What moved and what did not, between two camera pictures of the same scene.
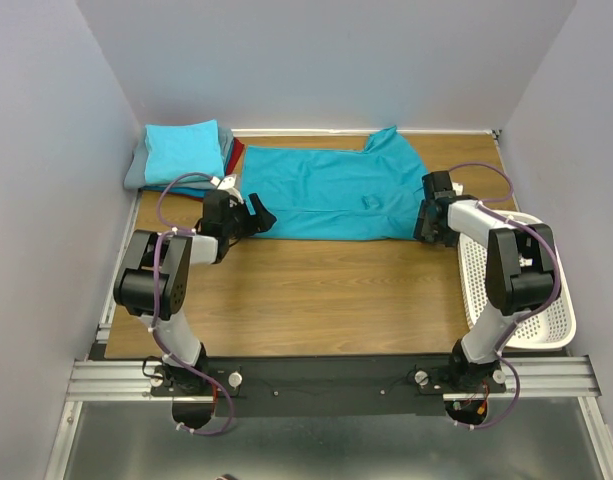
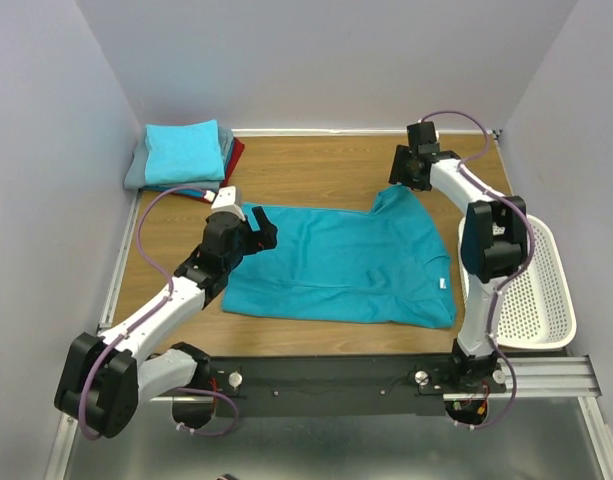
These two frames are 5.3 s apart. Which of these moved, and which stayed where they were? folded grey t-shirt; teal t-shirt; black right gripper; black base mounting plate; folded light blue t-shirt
Moved: teal t-shirt; black right gripper
Stayed: folded grey t-shirt; black base mounting plate; folded light blue t-shirt
